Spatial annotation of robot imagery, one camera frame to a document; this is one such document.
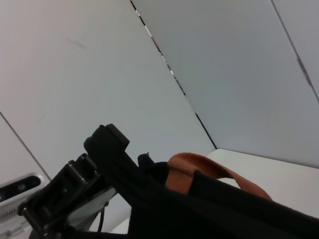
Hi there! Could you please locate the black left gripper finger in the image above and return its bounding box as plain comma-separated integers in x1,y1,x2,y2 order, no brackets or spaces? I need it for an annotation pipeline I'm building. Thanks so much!
106,123,131,150

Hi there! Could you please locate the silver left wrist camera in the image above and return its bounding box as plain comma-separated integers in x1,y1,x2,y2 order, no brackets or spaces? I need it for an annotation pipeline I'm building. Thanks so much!
0,172,52,239

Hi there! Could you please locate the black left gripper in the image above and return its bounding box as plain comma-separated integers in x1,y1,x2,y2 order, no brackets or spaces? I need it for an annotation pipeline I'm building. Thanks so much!
17,124,118,239

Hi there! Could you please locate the black bag with brown handles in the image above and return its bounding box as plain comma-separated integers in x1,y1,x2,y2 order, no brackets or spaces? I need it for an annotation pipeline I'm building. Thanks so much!
62,141,319,239

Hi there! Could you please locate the left gripper cable with connector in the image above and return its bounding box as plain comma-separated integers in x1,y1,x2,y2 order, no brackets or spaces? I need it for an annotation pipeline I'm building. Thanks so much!
97,203,109,234

